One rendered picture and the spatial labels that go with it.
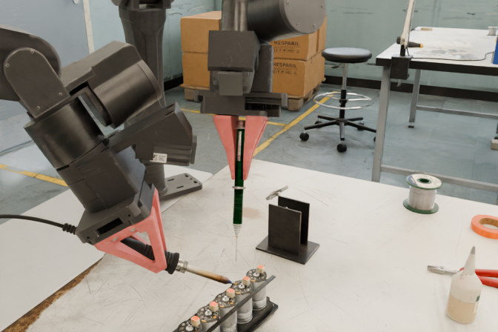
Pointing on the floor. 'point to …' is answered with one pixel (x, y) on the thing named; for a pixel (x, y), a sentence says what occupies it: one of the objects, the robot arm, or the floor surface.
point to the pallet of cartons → (304, 49)
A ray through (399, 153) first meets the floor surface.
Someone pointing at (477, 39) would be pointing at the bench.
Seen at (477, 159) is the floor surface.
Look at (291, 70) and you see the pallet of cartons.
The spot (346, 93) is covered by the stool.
